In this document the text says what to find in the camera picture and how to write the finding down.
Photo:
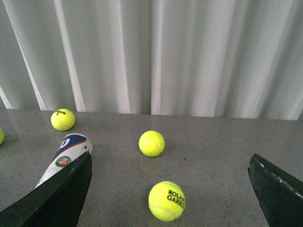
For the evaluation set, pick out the Head Team yellow tennis ball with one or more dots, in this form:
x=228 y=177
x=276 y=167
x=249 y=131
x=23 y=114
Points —
x=2 y=136

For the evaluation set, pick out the white pleated curtain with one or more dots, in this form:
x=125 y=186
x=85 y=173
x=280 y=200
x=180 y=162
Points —
x=213 y=58

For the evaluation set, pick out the blue white tennis ball can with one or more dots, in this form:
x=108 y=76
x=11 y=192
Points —
x=72 y=146

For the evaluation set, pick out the plain yellow tennis ball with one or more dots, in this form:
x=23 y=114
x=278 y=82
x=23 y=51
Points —
x=151 y=143

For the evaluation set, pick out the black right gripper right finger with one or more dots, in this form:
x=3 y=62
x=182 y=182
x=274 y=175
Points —
x=280 y=195

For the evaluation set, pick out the Roland Garros yellow tennis ball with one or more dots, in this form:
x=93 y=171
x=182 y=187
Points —
x=166 y=201

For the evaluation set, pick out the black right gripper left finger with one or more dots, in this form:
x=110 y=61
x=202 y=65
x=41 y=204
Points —
x=57 y=202

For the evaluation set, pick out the Wilson yellow tennis ball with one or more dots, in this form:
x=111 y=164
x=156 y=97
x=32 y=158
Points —
x=63 y=119

